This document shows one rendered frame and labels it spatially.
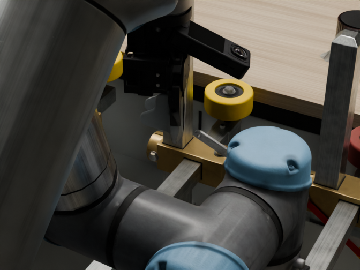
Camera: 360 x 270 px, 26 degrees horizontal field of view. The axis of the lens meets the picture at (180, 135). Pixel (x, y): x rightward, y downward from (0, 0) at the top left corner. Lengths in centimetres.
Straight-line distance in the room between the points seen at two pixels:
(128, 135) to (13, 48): 129
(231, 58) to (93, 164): 46
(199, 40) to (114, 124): 60
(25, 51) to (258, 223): 38
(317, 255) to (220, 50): 30
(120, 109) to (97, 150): 95
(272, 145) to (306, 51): 75
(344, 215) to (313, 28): 49
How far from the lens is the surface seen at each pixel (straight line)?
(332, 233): 108
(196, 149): 122
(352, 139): 118
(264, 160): 66
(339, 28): 106
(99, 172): 62
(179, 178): 118
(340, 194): 113
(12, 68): 29
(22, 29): 29
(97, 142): 60
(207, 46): 102
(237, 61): 103
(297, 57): 140
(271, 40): 144
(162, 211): 63
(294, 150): 67
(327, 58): 139
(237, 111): 125
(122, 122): 157
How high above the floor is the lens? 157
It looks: 35 degrees down
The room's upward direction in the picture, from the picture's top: straight up
